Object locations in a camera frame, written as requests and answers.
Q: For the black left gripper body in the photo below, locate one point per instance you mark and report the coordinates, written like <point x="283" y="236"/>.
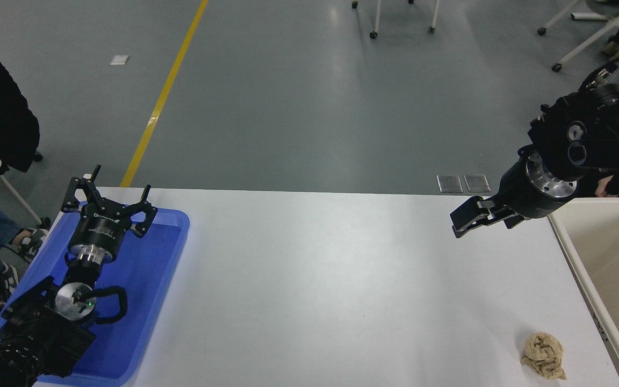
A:
<point x="98" y="231"/>

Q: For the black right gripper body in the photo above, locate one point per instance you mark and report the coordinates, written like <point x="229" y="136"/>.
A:
<point x="516" y="196"/>

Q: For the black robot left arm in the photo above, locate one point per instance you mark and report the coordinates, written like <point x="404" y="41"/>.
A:
<point x="35" y="333"/>

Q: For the metal floor plate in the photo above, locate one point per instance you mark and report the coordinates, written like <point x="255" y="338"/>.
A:
<point x="450" y="183"/>
<point x="476" y="183"/>

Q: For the person's hand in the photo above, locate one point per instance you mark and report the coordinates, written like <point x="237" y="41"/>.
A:
<point x="607" y="187"/>

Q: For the blue plastic tray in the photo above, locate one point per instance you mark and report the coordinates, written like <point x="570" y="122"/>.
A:
<point x="148" y="279"/>

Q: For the crumpled tan paper ball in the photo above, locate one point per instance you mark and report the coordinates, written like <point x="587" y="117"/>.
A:
<point x="543" y="355"/>

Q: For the white wheeled chair base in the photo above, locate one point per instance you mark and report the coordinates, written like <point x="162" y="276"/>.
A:
<point x="594" y="35"/>

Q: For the white wheeled stand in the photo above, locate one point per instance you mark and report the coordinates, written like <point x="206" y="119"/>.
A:
<point x="376" y="16"/>

